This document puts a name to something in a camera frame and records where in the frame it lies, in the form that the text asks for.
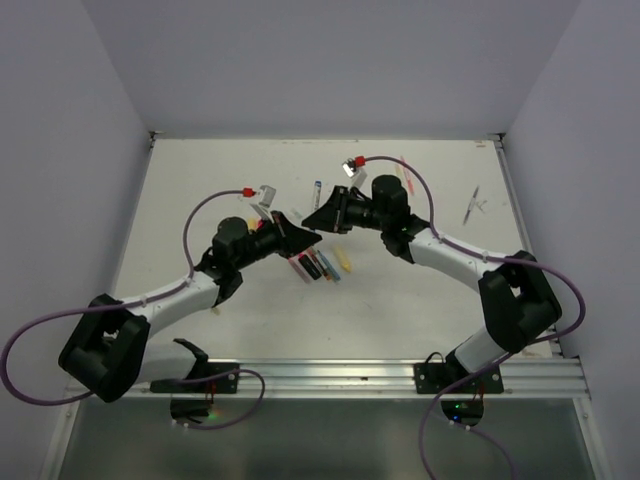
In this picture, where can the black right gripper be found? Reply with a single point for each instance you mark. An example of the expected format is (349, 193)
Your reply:
(332, 215)

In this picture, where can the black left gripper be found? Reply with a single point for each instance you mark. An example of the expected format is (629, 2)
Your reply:
(290, 239)

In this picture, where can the pink clear pen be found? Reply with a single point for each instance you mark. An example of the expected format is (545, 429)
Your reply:
(299, 270)

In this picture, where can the red orange-tipped pen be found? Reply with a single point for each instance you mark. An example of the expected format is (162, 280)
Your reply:
(315, 258)

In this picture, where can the black highlighter body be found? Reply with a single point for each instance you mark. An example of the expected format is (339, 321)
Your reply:
(309, 266)

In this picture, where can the blue capped white pen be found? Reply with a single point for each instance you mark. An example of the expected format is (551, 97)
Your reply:
(316, 195)

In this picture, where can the yellow highlighter pen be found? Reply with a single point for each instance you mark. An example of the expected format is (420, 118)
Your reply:
(342, 258)

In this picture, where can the green clear pen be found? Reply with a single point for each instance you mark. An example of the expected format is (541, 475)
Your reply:
(328, 272)

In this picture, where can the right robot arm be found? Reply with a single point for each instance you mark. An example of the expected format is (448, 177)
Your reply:
(517, 301)

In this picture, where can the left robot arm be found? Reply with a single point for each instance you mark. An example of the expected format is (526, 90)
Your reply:
(108, 351)

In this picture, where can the thin orange pen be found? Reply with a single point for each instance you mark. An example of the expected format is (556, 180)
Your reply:
(407, 176)

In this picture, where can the clear purple pen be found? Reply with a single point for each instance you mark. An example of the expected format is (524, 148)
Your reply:
(471, 205)

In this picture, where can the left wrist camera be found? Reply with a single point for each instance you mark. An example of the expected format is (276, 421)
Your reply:
(262, 200)

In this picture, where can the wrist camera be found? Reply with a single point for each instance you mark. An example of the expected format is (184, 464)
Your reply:
(262, 200)
(355, 170)

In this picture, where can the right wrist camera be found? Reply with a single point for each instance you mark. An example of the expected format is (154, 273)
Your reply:
(355, 170)

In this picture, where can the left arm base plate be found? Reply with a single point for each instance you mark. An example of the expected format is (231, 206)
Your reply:
(205, 378)

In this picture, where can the left aluminium side rail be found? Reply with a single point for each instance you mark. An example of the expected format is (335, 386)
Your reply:
(128, 196)

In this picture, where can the aluminium side rail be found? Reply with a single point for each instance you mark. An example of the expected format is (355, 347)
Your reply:
(498, 143)
(128, 196)

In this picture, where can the right aluminium side rail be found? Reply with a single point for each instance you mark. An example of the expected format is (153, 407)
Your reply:
(498, 143)

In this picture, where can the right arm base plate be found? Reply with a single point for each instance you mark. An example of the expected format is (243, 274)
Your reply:
(436, 373)

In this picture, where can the aluminium front rail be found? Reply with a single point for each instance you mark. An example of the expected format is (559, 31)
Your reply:
(528, 378)

